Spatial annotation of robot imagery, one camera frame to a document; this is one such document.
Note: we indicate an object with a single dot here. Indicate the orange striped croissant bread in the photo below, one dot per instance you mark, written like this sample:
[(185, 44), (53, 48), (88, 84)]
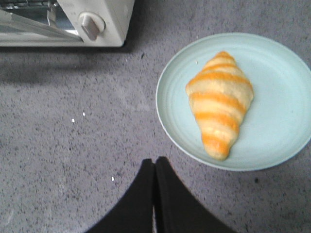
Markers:
[(219, 97)]

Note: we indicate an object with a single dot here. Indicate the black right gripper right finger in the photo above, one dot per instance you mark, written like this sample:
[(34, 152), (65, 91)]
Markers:
[(176, 209)]

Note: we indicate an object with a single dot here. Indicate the glass oven door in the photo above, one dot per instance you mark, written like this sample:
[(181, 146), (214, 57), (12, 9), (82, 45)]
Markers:
[(18, 31)]

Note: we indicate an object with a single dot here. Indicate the white Toshiba toaster oven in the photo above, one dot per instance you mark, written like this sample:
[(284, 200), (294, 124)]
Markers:
[(64, 15)]

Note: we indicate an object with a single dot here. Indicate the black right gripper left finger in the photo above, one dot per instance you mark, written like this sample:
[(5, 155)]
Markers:
[(134, 211)]

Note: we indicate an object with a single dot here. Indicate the lower oven control knob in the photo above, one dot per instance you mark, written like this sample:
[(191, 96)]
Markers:
[(92, 24)]

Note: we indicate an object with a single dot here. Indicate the light green round plate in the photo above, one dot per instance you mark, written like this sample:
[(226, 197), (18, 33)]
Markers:
[(278, 124)]

